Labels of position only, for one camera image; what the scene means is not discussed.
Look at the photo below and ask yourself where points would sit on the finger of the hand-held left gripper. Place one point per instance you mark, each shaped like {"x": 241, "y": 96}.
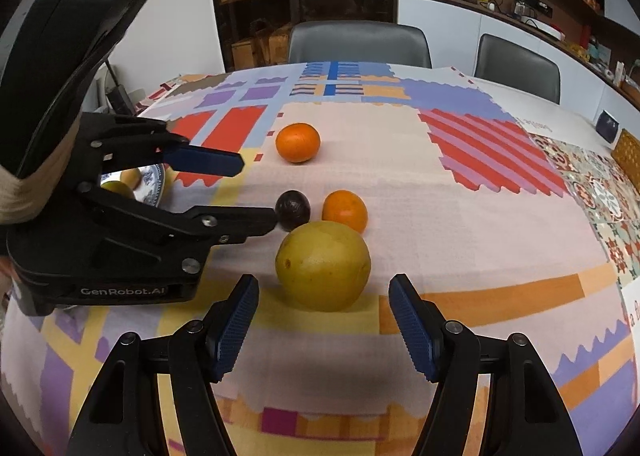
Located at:
{"x": 235, "y": 223}
{"x": 205, "y": 160}

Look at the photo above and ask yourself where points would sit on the large green-yellow citrus fruit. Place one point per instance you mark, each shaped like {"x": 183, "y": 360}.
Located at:
{"x": 116, "y": 189}

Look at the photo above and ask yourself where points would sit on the cardboard boxes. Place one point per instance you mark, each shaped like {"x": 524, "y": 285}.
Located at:
{"x": 260, "y": 45}

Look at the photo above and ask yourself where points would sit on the blue and white plate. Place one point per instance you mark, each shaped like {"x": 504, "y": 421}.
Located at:
{"x": 152, "y": 183}

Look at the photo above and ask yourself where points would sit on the yellow citrus fruit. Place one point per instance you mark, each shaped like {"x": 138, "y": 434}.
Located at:
{"x": 322, "y": 266}

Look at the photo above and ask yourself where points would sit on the white sideboard cabinet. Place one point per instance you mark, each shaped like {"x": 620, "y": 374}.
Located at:
{"x": 450, "y": 30}

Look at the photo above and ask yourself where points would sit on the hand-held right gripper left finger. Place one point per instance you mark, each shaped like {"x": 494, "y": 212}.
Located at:
{"x": 235, "y": 331}

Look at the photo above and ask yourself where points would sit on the dark plum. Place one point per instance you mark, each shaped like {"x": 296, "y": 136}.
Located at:
{"x": 294, "y": 210}

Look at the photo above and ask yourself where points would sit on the wicker box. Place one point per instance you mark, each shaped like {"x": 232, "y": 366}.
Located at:
{"x": 629, "y": 153}

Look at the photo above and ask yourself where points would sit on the white flat appliance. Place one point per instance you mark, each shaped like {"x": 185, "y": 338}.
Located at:
{"x": 545, "y": 28}

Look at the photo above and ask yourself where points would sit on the person's left hand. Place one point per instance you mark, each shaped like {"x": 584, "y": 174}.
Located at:
{"x": 30, "y": 196}

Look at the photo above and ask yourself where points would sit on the white tile-patterned table mat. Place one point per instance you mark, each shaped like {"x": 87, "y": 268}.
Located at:
{"x": 590, "y": 186}

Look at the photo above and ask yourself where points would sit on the black upright vacuum cleaner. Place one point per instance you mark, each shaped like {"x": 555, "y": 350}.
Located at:
{"x": 120, "y": 98}

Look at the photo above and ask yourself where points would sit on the navy cup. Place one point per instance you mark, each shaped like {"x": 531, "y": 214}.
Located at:
{"x": 607, "y": 126}

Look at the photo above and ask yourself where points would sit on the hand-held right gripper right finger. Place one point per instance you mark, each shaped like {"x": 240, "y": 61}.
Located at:
{"x": 412, "y": 331}

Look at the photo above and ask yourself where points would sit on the orange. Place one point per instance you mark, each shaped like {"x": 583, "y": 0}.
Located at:
{"x": 298, "y": 142}
{"x": 346, "y": 212}

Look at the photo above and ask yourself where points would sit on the small brown round fruit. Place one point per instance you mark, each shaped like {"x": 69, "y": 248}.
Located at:
{"x": 133, "y": 176}

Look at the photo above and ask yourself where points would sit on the red patterned cloth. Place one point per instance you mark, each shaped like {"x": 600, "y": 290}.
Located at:
{"x": 160, "y": 89}

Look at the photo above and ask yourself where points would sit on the grey dining chair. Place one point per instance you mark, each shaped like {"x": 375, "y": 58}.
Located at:
{"x": 357, "y": 43}
{"x": 517, "y": 68}

